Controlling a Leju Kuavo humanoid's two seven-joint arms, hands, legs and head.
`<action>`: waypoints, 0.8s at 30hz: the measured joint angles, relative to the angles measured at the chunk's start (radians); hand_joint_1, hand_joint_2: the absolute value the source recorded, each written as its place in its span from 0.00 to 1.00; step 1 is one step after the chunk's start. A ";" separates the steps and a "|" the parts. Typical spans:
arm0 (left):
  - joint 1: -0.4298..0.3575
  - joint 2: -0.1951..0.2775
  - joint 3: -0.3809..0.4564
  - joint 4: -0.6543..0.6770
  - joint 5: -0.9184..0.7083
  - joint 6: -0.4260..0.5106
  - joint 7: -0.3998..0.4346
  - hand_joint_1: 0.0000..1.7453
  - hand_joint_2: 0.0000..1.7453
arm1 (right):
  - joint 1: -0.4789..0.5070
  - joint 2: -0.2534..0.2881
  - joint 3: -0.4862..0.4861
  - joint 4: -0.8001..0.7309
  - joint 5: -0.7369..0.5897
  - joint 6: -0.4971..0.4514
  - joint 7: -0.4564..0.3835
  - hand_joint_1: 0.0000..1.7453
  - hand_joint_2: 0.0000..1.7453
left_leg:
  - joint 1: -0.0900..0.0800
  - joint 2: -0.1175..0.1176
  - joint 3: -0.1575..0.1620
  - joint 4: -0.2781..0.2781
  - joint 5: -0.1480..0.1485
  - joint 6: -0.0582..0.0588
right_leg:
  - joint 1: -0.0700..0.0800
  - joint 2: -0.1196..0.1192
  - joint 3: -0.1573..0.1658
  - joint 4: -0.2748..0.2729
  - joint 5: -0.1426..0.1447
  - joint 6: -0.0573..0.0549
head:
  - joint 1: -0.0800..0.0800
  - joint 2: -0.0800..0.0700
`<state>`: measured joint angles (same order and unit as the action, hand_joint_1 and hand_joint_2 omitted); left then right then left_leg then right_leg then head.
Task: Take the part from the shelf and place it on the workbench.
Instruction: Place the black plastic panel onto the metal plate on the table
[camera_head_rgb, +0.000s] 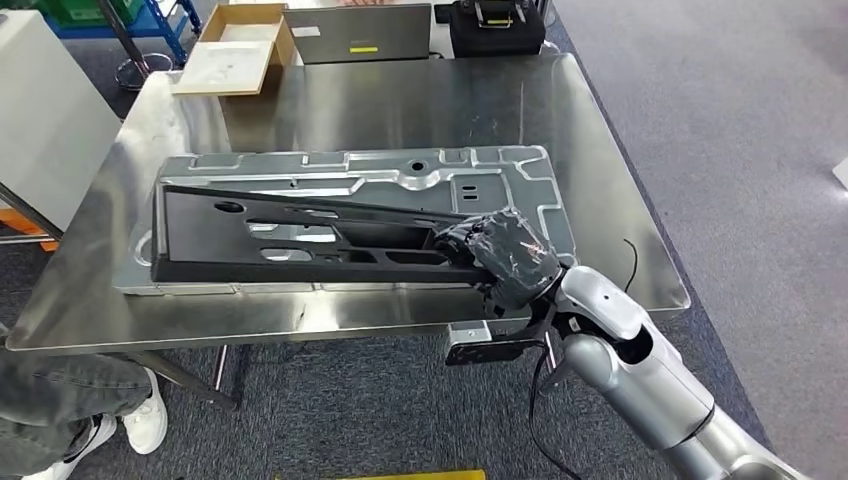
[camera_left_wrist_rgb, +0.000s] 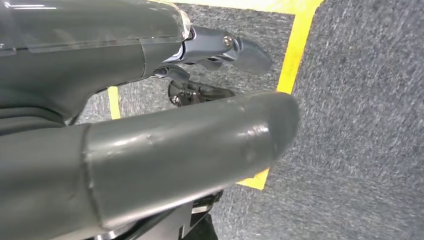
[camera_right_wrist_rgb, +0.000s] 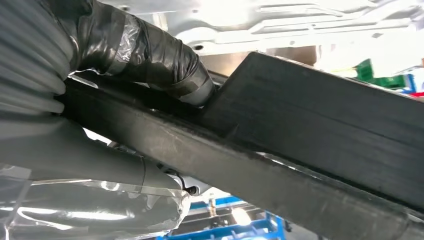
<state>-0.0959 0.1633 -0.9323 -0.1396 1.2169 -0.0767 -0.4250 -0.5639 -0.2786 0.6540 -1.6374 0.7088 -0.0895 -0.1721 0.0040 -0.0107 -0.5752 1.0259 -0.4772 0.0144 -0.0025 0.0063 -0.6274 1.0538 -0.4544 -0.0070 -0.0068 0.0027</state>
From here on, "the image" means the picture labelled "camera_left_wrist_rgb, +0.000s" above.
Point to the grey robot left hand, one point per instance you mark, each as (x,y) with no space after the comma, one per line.
(165,149)

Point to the black robot leg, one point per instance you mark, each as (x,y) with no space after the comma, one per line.
(172,225)

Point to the ribbed grey left arm sleeve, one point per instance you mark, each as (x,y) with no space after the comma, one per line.
(20,122)

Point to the yellow floor tape square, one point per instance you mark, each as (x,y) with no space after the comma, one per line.
(294,56)

